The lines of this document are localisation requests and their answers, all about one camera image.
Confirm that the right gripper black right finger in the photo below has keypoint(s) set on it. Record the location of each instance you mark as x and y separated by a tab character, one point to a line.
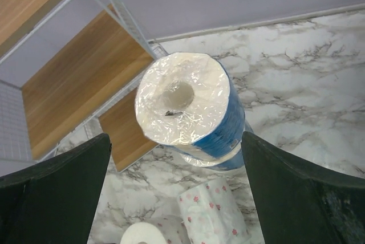
298	201

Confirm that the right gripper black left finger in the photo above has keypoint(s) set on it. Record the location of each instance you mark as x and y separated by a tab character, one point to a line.
54	201

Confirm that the blue cartoon-face paper roll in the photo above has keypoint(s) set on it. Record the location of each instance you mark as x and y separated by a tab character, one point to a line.
214	145

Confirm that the white paper roll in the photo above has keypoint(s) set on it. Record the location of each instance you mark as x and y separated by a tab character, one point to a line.
166	229

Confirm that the pink dotted paper roll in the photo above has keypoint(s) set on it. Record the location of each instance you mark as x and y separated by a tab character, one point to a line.
211	214

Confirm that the white wire wooden shelf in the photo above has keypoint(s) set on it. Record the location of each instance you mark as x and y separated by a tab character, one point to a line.
62	61

